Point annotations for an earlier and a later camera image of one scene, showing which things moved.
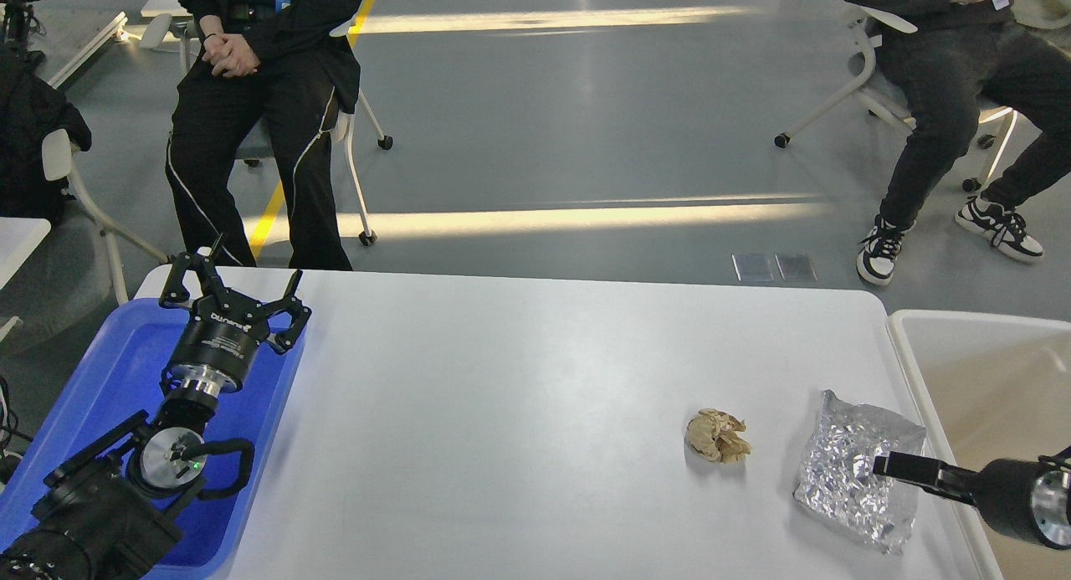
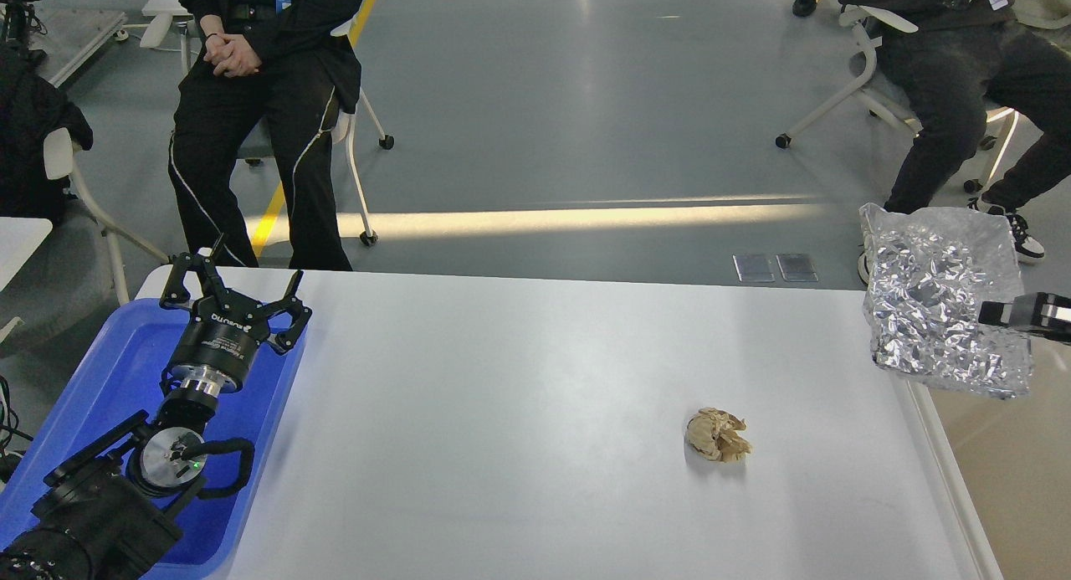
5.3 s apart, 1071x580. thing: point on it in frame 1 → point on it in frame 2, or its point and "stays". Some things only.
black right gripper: (1017, 496) → (1046, 313)
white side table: (18, 237) stays
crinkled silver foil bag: (837, 484) → (928, 269)
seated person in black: (277, 53) stays
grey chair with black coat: (62, 288) stays
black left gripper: (217, 347) stays
